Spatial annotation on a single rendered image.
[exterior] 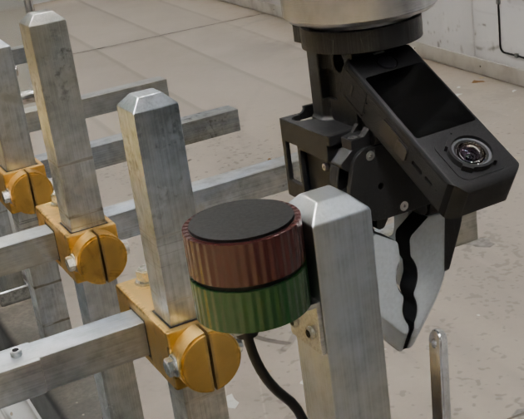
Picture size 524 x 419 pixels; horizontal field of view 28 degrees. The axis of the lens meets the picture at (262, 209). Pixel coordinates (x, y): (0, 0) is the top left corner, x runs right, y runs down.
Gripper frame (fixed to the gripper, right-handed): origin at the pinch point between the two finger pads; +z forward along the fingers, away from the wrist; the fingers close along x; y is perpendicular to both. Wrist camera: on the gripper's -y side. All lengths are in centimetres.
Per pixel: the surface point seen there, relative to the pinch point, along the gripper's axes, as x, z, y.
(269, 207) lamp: 10.7, -13.3, -5.1
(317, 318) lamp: 9.8, -7.3, -7.0
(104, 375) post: 9.1, 19.1, 43.0
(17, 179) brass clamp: 9, 4, 65
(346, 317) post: 8.1, -6.8, -7.1
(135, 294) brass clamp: 9.5, 3.4, 25.4
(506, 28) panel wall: -272, 74, 323
